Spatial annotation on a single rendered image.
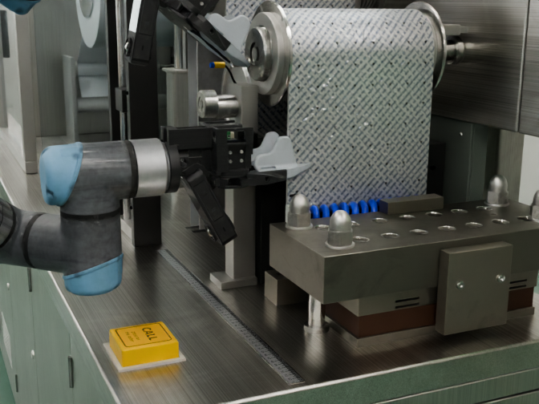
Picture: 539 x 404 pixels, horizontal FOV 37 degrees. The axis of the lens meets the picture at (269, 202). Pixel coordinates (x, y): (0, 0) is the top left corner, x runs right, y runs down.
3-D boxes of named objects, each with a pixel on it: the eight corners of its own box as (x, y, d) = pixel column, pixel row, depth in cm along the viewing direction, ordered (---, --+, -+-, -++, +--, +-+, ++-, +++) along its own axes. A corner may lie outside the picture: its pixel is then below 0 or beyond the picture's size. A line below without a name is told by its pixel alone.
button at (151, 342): (109, 346, 100) (108, 328, 100) (163, 337, 103) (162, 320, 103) (122, 369, 94) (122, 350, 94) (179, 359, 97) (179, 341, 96)
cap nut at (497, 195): (479, 202, 121) (481, 172, 120) (498, 199, 122) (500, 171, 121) (495, 208, 118) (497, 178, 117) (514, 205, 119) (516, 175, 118)
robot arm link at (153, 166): (139, 204, 101) (123, 190, 108) (174, 200, 102) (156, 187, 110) (137, 144, 99) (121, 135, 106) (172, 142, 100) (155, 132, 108)
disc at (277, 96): (248, 101, 122) (247, 1, 119) (250, 101, 122) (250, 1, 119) (289, 111, 109) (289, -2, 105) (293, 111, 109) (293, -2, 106)
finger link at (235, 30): (275, 39, 111) (226, -4, 107) (250, 74, 111) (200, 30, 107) (267, 39, 114) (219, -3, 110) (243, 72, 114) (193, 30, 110)
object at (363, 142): (285, 218, 114) (287, 88, 110) (423, 203, 123) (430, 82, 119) (287, 219, 114) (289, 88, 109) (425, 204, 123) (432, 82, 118)
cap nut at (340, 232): (319, 242, 100) (320, 208, 99) (345, 239, 101) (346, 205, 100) (334, 251, 97) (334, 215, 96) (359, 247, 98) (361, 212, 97)
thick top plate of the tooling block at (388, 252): (269, 264, 110) (269, 223, 109) (501, 234, 126) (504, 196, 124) (322, 305, 96) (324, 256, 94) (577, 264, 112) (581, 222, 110)
